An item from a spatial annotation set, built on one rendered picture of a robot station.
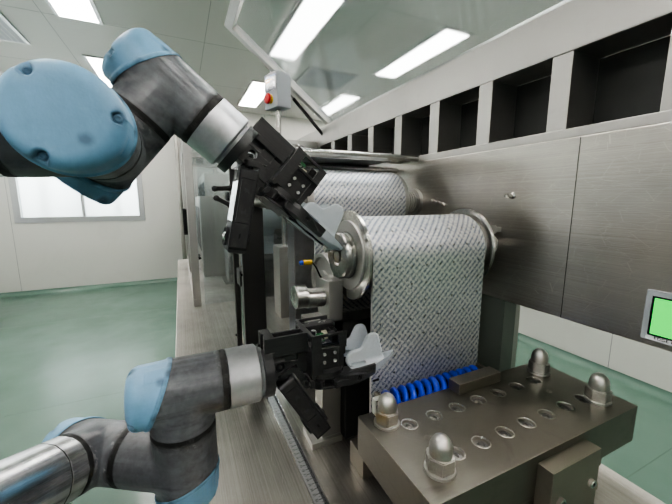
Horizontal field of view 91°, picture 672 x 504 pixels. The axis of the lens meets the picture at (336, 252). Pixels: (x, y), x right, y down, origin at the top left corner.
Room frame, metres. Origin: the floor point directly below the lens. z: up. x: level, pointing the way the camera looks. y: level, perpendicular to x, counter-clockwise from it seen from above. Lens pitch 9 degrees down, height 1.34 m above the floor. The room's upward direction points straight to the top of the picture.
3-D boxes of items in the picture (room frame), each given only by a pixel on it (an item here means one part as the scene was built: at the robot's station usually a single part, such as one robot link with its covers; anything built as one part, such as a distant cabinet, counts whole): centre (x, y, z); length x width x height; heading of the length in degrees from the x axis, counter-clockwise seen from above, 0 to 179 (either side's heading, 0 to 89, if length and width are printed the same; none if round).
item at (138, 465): (0.38, 0.21, 1.01); 0.11 x 0.08 x 0.11; 83
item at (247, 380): (0.41, 0.12, 1.11); 0.08 x 0.05 x 0.08; 25
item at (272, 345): (0.44, 0.05, 1.12); 0.12 x 0.08 x 0.09; 115
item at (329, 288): (0.56, 0.03, 1.05); 0.06 x 0.05 x 0.31; 115
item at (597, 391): (0.48, -0.41, 1.05); 0.04 x 0.04 x 0.04
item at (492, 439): (0.45, -0.25, 1.00); 0.40 x 0.16 x 0.06; 115
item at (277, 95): (1.05, 0.18, 1.66); 0.07 x 0.07 x 0.10; 43
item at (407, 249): (0.71, -0.08, 1.16); 0.39 x 0.23 x 0.51; 25
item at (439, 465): (0.34, -0.12, 1.05); 0.04 x 0.04 x 0.04
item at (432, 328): (0.54, -0.16, 1.11); 0.23 x 0.01 x 0.18; 115
